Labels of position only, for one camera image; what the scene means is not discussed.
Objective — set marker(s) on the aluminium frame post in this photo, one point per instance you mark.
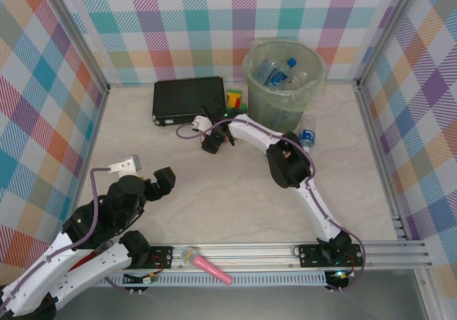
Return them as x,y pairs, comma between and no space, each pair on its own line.
71,30
392,27

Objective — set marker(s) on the aluminium frame floor rail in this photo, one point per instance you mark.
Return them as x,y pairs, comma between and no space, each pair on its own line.
101,102
379,155

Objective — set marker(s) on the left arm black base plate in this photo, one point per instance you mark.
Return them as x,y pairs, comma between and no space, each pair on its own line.
162,255

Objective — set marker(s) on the red yellow juice carton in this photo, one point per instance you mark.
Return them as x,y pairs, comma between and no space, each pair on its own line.
285,154

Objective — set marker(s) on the pink toy microphone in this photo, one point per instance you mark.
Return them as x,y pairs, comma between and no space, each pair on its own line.
210,268

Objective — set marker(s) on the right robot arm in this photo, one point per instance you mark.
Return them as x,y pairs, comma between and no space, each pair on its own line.
289,166

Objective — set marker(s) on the clear bottle pale blue label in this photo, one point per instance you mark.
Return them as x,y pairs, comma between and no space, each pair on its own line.
265,69

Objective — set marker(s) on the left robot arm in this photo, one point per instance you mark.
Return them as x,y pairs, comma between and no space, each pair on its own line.
89,266

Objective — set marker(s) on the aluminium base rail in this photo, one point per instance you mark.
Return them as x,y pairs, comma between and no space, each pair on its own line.
250,259

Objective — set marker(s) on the clear bottle dark blue label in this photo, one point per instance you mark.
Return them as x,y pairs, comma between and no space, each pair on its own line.
277,77

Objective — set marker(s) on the small bottle blue label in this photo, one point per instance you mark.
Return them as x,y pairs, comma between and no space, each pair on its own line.
307,136

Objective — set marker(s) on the mesh waste bin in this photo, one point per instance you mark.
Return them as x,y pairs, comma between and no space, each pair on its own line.
271,114

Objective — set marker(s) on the small circuit board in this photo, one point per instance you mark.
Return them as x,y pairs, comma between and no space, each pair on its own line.
148,280
339,274

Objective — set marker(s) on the colourful toy block stack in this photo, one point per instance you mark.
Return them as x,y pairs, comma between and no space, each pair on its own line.
233,98

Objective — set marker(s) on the black hard case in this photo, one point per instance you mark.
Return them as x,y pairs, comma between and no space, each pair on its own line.
185,98

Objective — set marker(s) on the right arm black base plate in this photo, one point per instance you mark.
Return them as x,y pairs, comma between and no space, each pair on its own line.
308,255

